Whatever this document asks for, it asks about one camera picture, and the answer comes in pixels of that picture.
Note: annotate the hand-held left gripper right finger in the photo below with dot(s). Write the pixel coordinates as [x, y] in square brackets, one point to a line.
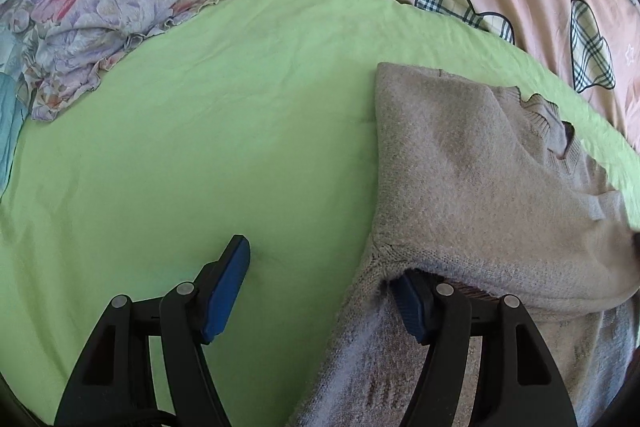
[411, 312]

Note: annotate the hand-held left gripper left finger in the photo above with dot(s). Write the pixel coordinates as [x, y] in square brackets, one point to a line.
[227, 287]

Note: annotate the grey knit sweater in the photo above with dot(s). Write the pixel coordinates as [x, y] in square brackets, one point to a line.
[475, 167]

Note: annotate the light green bed sheet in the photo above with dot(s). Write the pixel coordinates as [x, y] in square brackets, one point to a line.
[225, 132]

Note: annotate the floral patterned pillow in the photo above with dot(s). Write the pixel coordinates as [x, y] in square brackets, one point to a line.
[100, 7]

